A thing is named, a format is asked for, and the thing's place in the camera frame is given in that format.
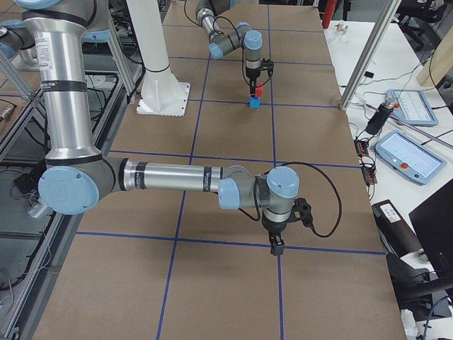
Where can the far teach pendant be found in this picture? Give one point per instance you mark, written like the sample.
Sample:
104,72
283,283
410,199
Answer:
412,107

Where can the red foam block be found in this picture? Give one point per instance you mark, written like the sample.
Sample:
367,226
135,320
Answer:
259,90

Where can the near teach pendant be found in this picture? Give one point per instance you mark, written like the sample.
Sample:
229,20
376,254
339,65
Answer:
409,158

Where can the blue foam block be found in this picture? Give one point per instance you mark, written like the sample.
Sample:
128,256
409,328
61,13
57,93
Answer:
254,102

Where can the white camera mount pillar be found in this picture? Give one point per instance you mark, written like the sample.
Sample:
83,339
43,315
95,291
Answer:
161,93

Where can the red fire extinguisher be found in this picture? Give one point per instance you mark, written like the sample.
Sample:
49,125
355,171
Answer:
328,13

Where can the aluminium frame post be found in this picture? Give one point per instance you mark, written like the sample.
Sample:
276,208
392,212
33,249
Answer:
373,41

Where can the black monitor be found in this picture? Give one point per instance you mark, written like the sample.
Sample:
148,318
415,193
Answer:
432,222

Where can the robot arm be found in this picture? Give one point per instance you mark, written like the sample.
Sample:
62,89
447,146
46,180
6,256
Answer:
168,122
207,14

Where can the black water bottle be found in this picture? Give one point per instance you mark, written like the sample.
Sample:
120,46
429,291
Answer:
377,121

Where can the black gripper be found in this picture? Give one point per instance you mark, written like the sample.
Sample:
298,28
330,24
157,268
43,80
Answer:
272,226
252,76

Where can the teach pendant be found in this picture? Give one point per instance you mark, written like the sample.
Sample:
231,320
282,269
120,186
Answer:
412,107
409,158

